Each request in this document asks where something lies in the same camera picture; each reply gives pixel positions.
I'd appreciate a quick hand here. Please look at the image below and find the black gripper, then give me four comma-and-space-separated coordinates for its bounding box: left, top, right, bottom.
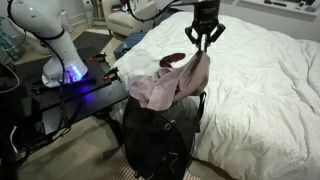
184, 0, 227, 55

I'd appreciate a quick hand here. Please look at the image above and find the pink clothing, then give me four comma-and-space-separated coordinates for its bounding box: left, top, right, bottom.
129, 51, 212, 112

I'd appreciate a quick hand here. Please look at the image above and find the black mesh bag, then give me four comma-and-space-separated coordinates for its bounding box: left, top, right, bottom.
121, 91, 208, 180

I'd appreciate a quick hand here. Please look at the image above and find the dark red cloth item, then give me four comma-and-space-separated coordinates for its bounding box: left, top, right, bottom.
158, 52, 187, 69

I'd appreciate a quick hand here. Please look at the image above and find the black remote control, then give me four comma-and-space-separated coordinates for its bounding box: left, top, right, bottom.
263, 0, 288, 8

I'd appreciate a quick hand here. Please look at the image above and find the blue box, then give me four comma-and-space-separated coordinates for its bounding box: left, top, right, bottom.
113, 31, 148, 61

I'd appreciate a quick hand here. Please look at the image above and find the white bed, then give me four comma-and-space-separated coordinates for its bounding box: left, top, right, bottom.
111, 11, 320, 180

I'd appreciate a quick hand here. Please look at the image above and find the cream armchair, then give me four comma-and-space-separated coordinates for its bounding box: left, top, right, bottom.
101, 0, 160, 38

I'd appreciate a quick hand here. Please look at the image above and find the small blue sill item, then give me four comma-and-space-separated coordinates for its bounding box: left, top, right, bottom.
304, 4, 318, 14

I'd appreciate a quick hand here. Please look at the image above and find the black floor mat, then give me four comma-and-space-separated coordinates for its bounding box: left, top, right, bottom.
72, 30, 115, 56

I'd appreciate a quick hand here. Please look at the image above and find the black robot table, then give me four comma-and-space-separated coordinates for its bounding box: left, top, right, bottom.
0, 46, 130, 141

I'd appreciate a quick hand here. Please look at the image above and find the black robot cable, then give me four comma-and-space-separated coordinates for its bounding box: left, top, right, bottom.
125, 0, 198, 24

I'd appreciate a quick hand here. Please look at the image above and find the red-handled black clamp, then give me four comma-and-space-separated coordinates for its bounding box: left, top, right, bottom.
101, 66, 122, 83
88, 52, 108, 64

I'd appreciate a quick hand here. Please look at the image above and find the teal wire rack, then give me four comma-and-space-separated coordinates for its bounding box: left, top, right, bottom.
0, 16, 22, 62

